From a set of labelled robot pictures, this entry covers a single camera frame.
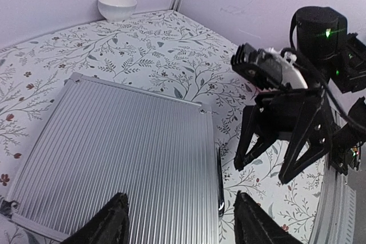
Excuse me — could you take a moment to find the aluminium poker case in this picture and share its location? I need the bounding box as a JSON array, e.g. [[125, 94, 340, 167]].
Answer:
[[5, 73, 224, 243]]

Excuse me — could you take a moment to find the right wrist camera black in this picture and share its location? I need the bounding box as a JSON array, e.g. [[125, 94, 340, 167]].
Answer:
[[230, 43, 308, 90]]

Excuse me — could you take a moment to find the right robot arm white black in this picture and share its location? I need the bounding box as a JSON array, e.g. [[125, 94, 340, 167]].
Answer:
[[230, 6, 365, 184]]

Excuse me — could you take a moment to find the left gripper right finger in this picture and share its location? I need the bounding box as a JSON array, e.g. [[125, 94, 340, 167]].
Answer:
[[234, 191, 300, 244]]

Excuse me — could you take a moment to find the white bowl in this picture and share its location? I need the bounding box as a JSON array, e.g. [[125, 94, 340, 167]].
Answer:
[[97, 0, 137, 22]]

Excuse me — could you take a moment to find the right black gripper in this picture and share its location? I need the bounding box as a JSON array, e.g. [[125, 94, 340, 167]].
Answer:
[[233, 87, 337, 185]]

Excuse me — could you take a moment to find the floral table mat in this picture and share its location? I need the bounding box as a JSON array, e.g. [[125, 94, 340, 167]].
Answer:
[[1, 11, 324, 243]]

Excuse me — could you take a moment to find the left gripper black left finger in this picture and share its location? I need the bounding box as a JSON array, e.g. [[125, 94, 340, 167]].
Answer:
[[62, 193, 130, 244]]

